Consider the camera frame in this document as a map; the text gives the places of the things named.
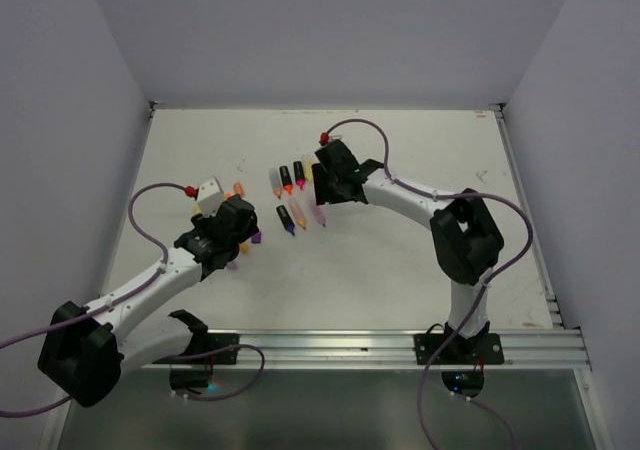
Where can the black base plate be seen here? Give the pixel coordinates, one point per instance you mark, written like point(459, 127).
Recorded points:
point(201, 341)
point(450, 347)

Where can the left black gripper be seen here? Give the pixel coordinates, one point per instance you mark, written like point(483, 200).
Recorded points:
point(200, 222)

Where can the pastel orange highlighter body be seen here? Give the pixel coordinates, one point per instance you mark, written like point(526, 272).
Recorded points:
point(275, 182)

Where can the purple highlighter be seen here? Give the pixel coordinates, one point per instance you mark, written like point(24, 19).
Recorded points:
point(285, 219)

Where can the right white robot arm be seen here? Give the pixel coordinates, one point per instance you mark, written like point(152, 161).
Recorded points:
point(466, 239)

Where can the aluminium rail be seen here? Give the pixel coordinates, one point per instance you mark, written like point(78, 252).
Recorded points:
point(408, 350)

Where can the black neon orange highlighter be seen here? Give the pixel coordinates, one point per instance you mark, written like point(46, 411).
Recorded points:
point(286, 180)

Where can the black neon pink highlighter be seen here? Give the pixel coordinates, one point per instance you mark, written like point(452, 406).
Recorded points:
point(299, 174)

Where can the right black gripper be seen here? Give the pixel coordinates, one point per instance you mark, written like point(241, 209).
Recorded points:
point(323, 192)

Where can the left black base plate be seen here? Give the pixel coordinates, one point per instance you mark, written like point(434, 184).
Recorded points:
point(201, 341)

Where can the purple highlighter cap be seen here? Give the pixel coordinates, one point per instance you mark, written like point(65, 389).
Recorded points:
point(256, 238)

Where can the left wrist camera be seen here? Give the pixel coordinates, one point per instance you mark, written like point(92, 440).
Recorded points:
point(210, 196)

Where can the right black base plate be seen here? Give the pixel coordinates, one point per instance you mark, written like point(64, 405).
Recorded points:
point(450, 347)

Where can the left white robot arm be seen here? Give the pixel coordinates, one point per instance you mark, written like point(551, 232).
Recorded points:
point(90, 347)

